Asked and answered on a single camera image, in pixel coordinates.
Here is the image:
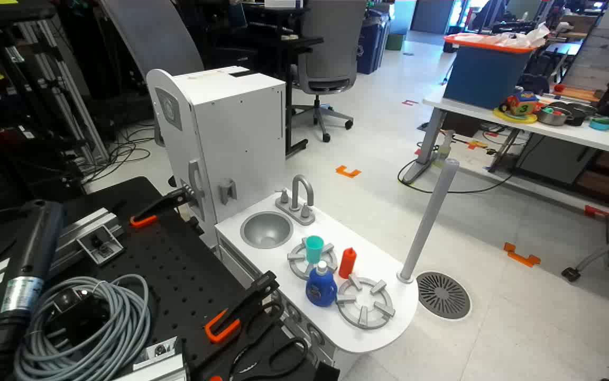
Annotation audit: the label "orange toy bottle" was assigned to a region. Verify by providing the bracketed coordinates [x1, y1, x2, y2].
[336, 245, 360, 280]

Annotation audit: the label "teal plastic cup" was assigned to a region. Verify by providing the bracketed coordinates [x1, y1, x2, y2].
[304, 234, 326, 265]

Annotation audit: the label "blue detergent bottle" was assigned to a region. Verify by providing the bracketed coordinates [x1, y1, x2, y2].
[304, 257, 339, 309]

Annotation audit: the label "grey toy faucet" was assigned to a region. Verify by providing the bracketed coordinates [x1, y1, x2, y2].
[272, 173, 320, 227]

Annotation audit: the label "grey toy sink bowl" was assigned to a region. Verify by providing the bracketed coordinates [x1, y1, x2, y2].
[239, 210, 295, 252]

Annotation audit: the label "grey stove burner grate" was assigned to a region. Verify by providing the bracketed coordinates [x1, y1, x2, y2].
[286, 237, 341, 282]
[333, 273, 397, 333]

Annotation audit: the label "white toy kitchen unit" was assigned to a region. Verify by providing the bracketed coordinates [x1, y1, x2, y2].
[144, 64, 420, 355]

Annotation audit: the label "grey upright pole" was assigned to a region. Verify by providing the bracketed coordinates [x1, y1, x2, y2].
[396, 157, 460, 286]

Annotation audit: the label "grey office chair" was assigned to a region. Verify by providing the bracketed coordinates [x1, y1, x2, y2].
[290, 0, 367, 143]

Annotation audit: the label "black perforated breadboard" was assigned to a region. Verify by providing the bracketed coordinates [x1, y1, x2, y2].
[56, 176, 322, 381]

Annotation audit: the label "blue trash bin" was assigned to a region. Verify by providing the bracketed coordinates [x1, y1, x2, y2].
[357, 13, 388, 75]

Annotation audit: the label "round floor drain grate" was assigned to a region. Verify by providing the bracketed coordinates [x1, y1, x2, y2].
[414, 271, 473, 321]

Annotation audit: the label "blue bin orange lid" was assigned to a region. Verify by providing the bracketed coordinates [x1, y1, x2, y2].
[442, 32, 536, 111]

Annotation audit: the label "grey curved panel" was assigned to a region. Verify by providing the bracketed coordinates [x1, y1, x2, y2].
[100, 0, 204, 81]

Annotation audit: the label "colourful toy pile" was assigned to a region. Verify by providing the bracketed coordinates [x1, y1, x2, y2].
[492, 91, 542, 126]

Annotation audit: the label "grey bowl of items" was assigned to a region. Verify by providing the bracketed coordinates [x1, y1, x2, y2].
[536, 103, 569, 126]

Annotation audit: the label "white workbench table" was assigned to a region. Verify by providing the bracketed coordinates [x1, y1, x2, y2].
[416, 95, 609, 214]

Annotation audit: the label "black cylindrical tube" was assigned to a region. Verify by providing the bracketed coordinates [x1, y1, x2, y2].
[0, 199, 67, 381]

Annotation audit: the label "grey table leg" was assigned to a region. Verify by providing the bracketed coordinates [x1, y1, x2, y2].
[560, 210, 609, 284]

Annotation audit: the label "black clamp orange handle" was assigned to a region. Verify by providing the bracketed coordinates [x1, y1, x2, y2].
[202, 269, 282, 346]
[126, 183, 196, 233]

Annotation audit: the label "black floor cable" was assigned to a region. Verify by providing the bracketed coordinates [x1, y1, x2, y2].
[396, 157, 518, 196]

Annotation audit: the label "aluminium bracket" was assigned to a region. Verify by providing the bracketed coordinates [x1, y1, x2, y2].
[131, 337, 188, 381]

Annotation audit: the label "coiled grey cable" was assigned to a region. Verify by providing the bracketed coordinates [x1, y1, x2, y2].
[12, 273, 154, 381]

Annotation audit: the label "aluminium extrusion rail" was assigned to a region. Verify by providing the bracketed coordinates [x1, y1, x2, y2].
[0, 208, 124, 304]

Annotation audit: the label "metal frame rack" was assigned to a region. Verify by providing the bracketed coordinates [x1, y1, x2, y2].
[0, 13, 110, 171]

